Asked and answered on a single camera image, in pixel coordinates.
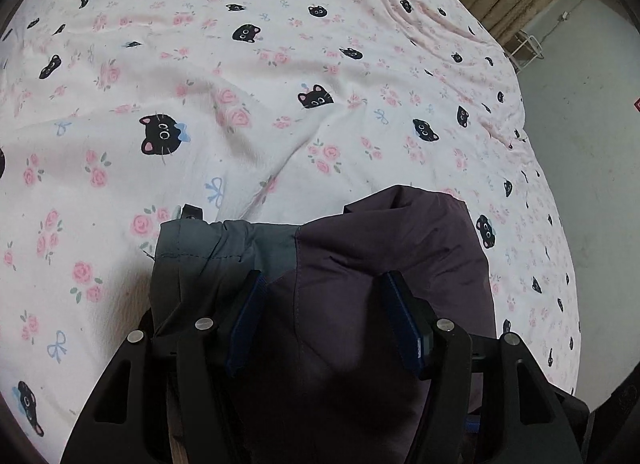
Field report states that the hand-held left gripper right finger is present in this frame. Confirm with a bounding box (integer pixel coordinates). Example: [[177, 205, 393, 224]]
[[382, 271, 583, 464]]

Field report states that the pink cat print quilt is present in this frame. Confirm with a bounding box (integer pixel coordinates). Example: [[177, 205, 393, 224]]
[[0, 0, 583, 445]]

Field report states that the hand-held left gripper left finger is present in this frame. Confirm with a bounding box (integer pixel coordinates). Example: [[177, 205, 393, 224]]
[[60, 270, 268, 464]]

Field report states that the grey and purple jacket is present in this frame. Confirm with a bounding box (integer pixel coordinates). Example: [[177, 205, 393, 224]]
[[150, 185, 498, 464]]

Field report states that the white wire rack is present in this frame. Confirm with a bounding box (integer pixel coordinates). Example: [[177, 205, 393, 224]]
[[505, 28, 546, 72]]

